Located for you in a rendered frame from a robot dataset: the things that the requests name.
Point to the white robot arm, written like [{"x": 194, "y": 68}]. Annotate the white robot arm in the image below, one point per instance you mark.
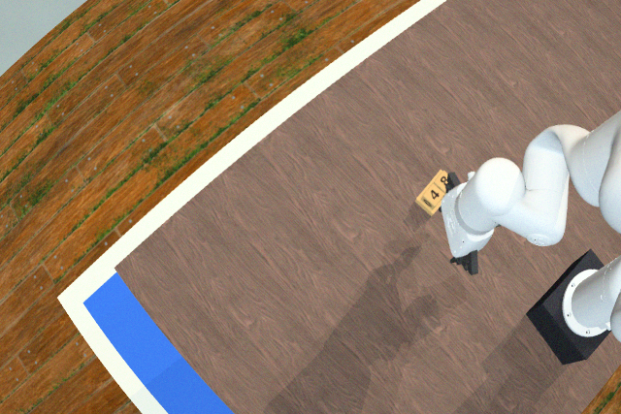
[{"x": 533, "y": 204}]

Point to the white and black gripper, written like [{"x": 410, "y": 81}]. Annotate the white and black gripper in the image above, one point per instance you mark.
[{"x": 463, "y": 245}]

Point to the yellow number cube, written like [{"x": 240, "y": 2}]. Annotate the yellow number cube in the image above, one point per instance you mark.
[
  {"x": 432, "y": 196},
  {"x": 441, "y": 181}
]

